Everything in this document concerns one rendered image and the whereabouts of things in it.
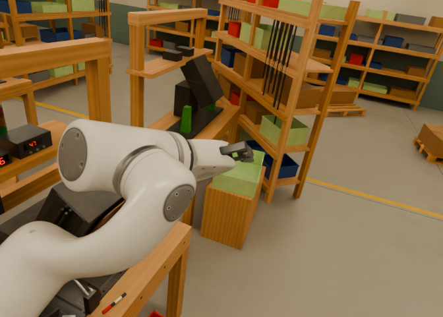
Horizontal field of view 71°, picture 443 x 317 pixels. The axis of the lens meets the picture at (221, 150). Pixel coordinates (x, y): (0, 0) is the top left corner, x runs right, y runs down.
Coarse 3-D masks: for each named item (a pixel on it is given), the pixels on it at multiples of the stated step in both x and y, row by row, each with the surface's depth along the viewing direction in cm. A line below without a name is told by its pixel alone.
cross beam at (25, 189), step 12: (48, 168) 170; (24, 180) 159; (36, 180) 161; (48, 180) 168; (60, 180) 176; (0, 192) 148; (12, 192) 150; (24, 192) 156; (36, 192) 163; (12, 204) 152
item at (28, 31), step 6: (0, 18) 866; (6, 18) 882; (12, 24) 899; (24, 24) 923; (30, 24) 934; (12, 30) 865; (24, 30) 902; (30, 30) 922; (36, 30) 943; (12, 36) 870; (24, 36) 907; (30, 36) 927; (36, 36) 945; (24, 42) 911
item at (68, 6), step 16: (0, 0) 507; (16, 0) 522; (48, 0) 589; (64, 0) 597; (80, 0) 610; (16, 16) 488; (32, 16) 514; (48, 16) 542; (64, 16) 574; (80, 16) 612; (0, 32) 517; (16, 32) 500; (48, 32) 584; (64, 32) 595; (80, 32) 685; (96, 32) 681; (0, 48) 525; (80, 64) 659; (112, 64) 745; (32, 80) 556; (48, 80) 584; (64, 80) 615
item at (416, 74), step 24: (408, 24) 737; (432, 24) 731; (312, 48) 830; (384, 48) 773; (408, 48) 765; (432, 48) 776; (312, 72) 863; (384, 72) 795; (408, 72) 788; (384, 96) 819; (408, 96) 810
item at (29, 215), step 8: (40, 200) 152; (32, 208) 146; (40, 208) 147; (16, 216) 141; (24, 216) 141; (32, 216) 142; (8, 224) 136; (16, 224) 137; (24, 224) 137; (0, 232) 133; (8, 232) 132; (0, 240) 135
